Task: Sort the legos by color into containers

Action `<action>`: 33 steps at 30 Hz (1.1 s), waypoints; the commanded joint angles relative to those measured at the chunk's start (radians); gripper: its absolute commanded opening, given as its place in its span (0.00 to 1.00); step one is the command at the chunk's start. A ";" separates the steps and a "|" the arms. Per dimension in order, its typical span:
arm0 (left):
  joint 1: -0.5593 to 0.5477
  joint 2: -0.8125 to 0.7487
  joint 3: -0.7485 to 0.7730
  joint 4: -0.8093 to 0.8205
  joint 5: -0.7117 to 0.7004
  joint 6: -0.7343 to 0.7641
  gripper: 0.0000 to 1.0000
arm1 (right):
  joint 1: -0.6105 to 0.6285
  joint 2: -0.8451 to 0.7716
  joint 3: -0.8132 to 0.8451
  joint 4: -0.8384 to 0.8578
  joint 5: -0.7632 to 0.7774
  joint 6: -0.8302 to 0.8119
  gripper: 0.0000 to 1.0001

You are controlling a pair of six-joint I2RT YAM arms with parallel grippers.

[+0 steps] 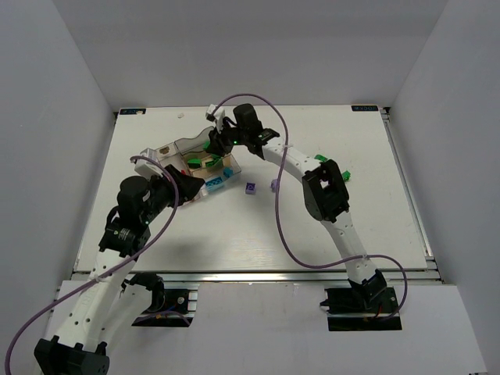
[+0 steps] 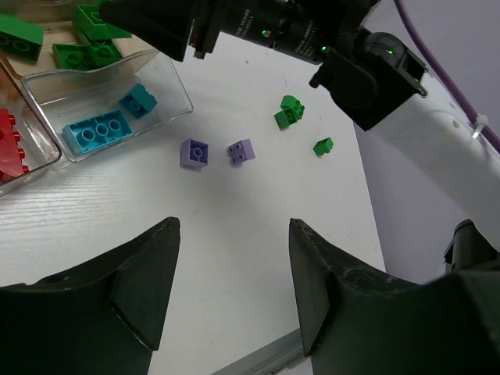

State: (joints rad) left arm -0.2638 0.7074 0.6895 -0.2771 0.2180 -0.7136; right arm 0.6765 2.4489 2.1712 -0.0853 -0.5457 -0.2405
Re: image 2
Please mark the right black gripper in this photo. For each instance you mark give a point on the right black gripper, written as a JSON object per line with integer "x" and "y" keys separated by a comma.
{"x": 305, "y": 30}

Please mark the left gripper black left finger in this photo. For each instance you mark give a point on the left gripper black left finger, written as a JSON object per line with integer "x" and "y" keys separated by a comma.
{"x": 104, "y": 316}

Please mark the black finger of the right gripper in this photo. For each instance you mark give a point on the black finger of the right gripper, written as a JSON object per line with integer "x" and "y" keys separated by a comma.
{"x": 164, "y": 24}

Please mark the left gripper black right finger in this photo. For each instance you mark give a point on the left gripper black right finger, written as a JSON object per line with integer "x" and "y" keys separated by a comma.
{"x": 356, "y": 319}

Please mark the small cyan lego brick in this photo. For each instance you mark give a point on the small cyan lego brick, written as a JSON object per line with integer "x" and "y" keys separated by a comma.
{"x": 138, "y": 101}

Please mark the small green lego brick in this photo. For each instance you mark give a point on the small green lego brick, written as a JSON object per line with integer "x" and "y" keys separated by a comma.
{"x": 323, "y": 147}

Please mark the long cyan lego brick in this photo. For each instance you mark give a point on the long cyan lego brick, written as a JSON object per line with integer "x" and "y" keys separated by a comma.
{"x": 96, "y": 132}

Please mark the red lego brick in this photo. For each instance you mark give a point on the red lego brick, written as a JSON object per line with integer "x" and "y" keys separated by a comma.
{"x": 12, "y": 155}

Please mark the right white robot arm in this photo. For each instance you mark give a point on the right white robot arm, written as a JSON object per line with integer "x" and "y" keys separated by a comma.
{"x": 402, "y": 95}

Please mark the purple lego brick left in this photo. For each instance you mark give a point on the purple lego brick left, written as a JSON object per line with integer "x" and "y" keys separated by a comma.
{"x": 194, "y": 154}

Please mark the purple lego brick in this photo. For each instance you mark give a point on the purple lego brick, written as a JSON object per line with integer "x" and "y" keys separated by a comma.
{"x": 194, "y": 154}
{"x": 241, "y": 152}

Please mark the purple lego brick right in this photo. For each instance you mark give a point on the purple lego brick right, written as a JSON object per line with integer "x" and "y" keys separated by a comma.
{"x": 241, "y": 152}

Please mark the clear compartment organizer box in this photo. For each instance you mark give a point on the clear compartment organizer box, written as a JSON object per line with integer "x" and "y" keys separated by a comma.
{"x": 44, "y": 98}

